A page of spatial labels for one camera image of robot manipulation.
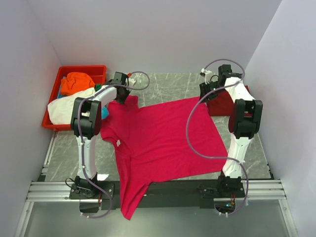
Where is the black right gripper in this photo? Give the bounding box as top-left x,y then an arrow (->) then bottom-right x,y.
198,80 -> 226,104

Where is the bright pink t-shirt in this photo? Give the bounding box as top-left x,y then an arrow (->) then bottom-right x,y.
101,96 -> 228,219

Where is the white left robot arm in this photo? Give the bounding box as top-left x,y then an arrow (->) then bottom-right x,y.
71,72 -> 134,198

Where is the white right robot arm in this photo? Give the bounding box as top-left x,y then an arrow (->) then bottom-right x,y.
199,64 -> 263,197

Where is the light blue t-shirt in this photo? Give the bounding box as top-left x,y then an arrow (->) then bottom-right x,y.
101,106 -> 109,119

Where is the green t-shirt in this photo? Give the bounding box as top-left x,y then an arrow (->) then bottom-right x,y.
95,84 -> 102,91

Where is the folded dark red t-shirt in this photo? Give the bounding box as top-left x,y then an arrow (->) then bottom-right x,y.
206,85 -> 250,117

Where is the red plastic bin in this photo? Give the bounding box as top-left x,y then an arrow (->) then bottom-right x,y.
42,65 -> 106,131

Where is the orange t-shirt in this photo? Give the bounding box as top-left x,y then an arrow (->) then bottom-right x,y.
60,72 -> 95,96

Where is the white t-shirt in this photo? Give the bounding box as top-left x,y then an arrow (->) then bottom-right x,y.
47,88 -> 95,125

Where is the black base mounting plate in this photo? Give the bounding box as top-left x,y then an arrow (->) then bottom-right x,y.
69,178 -> 246,213

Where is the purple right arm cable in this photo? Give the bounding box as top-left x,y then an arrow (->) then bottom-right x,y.
185,58 -> 249,217

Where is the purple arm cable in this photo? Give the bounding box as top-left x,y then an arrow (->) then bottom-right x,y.
78,71 -> 151,219
185,58 -> 249,217

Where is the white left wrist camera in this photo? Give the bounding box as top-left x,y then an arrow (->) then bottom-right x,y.
127,73 -> 137,87

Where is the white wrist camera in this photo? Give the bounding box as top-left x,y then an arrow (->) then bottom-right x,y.
200,68 -> 212,77
127,73 -> 137,87

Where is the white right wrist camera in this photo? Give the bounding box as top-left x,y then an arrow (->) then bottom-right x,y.
200,68 -> 212,77

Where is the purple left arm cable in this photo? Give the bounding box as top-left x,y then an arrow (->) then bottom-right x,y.
78,71 -> 151,219

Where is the aluminium extrusion rail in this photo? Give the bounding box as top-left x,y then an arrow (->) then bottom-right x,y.
26,180 -> 287,202

